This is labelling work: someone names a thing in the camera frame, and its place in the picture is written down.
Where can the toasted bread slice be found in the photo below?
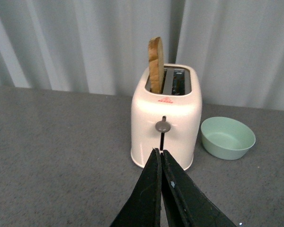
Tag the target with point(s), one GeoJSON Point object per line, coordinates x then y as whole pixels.
{"type": "Point", "coordinates": [156, 64]}

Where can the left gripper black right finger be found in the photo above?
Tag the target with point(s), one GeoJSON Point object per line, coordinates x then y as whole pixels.
{"type": "Point", "coordinates": [185, 204]}

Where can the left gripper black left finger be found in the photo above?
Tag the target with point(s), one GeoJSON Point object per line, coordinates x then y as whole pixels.
{"type": "Point", "coordinates": [142, 209]}

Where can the white two-slot toaster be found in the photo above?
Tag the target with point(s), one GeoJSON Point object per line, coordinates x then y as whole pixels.
{"type": "Point", "coordinates": [167, 121]}

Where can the mint green bowl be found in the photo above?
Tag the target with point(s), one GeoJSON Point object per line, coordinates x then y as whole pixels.
{"type": "Point", "coordinates": [226, 138]}

